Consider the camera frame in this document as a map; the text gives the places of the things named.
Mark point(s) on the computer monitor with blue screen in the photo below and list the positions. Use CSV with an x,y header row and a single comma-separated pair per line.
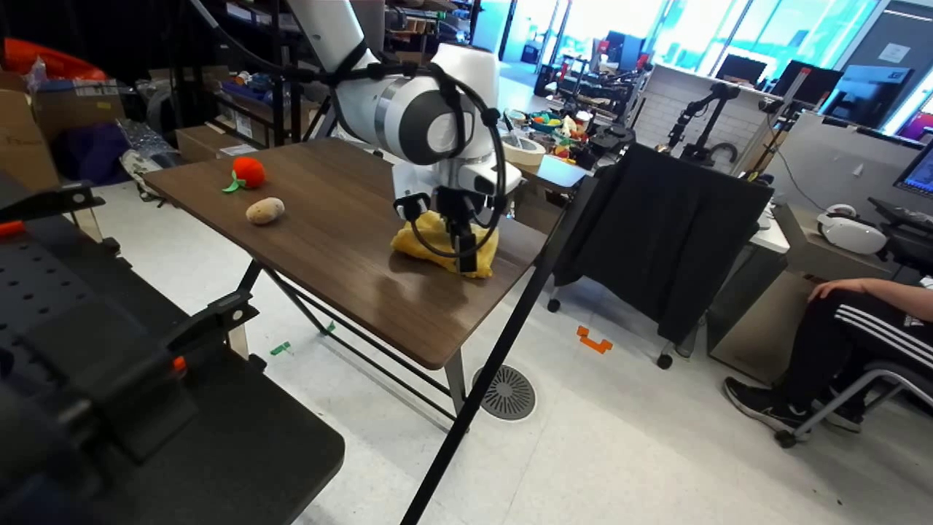
x,y
920,173

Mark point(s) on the chair draped with black cloth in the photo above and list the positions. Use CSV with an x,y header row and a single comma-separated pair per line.
x,y
650,234

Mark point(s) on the white tape roll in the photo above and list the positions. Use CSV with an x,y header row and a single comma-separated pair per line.
x,y
529,151

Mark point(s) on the black storage shelf rack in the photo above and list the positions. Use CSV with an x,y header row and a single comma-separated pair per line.
x,y
243,58

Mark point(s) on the large brown cardboard box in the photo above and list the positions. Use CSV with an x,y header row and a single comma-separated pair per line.
x,y
19,145

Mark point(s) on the white VR headset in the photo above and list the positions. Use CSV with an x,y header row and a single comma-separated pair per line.
x,y
848,231

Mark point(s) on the black camera arm stand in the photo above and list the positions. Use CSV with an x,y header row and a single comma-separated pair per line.
x,y
719,96

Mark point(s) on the yellow towel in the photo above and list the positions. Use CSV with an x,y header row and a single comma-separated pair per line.
x,y
423,242

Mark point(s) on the small black monitor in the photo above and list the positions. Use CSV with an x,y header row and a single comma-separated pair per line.
x,y
738,70
800,81

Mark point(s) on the black workbench cart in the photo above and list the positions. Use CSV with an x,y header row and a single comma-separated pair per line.
x,y
243,455

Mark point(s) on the red toy pepper green stem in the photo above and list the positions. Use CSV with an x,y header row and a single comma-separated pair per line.
x,y
248,173

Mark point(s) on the flat cardboard box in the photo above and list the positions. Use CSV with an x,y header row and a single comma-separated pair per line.
x,y
204,140

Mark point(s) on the large dark wall screen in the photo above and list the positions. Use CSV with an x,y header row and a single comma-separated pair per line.
x,y
865,93

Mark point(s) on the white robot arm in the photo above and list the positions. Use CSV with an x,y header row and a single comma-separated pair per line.
x,y
410,106

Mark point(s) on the green floor tape piece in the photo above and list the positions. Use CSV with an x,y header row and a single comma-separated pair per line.
x,y
281,348

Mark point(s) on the black tripod pole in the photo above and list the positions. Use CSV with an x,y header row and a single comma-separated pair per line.
x,y
483,380

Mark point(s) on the beige toy potato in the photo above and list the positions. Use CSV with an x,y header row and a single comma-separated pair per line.
x,y
267,210

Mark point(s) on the long grey table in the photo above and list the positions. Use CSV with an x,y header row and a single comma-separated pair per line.
x,y
557,176

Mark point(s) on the grey office chair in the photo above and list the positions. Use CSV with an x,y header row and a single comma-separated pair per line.
x,y
854,387

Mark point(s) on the colourful toy pile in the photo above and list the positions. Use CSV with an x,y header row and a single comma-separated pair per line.
x,y
557,132

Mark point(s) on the dark purple bag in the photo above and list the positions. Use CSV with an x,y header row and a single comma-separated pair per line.
x,y
88,156

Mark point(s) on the orange red bag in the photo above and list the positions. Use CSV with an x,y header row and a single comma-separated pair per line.
x,y
38,58

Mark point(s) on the black metal table frame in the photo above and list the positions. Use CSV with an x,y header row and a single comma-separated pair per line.
x,y
455,383

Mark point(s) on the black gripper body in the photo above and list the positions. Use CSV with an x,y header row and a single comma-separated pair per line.
x,y
464,205

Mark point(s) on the round floor drain cover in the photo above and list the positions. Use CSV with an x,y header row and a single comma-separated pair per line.
x,y
512,393

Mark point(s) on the seated person in striped trousers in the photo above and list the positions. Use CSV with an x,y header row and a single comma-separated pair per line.
x,y
834,351

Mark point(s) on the orange floor tape marker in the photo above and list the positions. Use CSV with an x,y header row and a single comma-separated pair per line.
x,y
593,341

